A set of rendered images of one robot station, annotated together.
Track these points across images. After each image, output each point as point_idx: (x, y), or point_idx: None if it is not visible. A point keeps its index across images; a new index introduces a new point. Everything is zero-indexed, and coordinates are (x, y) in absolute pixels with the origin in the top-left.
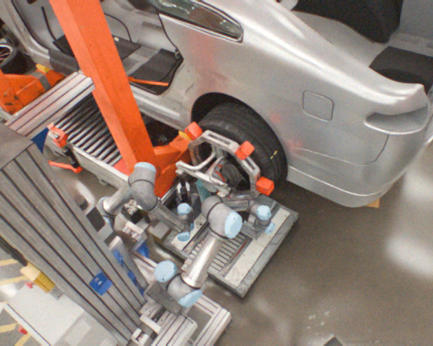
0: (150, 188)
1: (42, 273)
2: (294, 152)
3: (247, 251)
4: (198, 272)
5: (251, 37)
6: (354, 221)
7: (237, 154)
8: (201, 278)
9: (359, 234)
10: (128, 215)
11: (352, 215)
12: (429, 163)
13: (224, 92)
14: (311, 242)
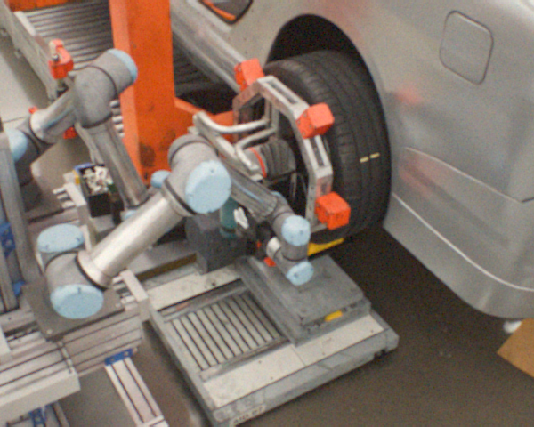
0: (105, 86)
1: None
2: (407, 158)
3: (270, 359)
4: (109, 252)
5: None
6: (505, 398)
7: (299, 124)
8: (110, 269)
9: (505, 425)
10: (86, 193)
11: (506, 387)
12: None
13: (323, 13)
14: (400, 399)
